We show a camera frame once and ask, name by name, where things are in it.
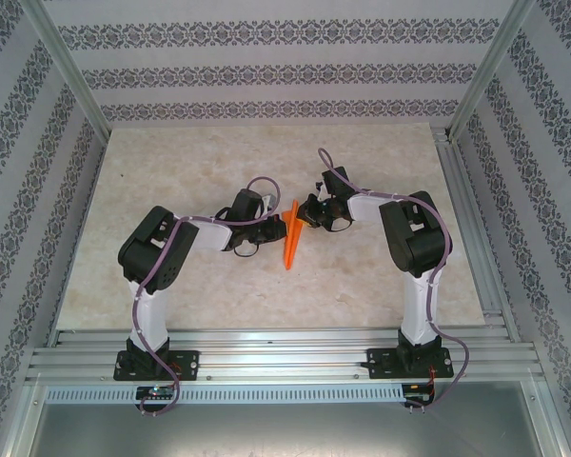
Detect orange paper sheet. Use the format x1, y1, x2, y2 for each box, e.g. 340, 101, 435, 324
281, 198, 314, 272

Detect grey metal sheet panel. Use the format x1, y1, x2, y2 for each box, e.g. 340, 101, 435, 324
9, 380, 570, 457

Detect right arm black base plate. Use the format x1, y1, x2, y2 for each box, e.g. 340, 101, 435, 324
365, 347, 455, 381

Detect slotted grey cable duct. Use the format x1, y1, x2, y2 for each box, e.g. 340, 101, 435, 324
44, 383, 406, 406

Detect aluminium side rail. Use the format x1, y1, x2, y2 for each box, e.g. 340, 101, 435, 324
430, 124, 522, 344

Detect aluminium frame post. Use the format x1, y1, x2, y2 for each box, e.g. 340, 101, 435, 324
17, 0, 111, 144
446, 0, 537, 144

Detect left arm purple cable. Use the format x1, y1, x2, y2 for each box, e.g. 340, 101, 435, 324
131, 175, 282, 419

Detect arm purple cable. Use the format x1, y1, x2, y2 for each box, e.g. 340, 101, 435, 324
316, 147, 472, 411
131, 175, 282, 419

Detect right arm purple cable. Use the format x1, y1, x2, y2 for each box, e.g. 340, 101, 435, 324
316, 147, 472, 411

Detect long aluminium mounting rail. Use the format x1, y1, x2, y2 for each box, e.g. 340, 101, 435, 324
26, 326, 547, 383

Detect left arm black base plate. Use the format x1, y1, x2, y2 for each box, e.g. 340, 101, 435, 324
112, 349, 201, 382

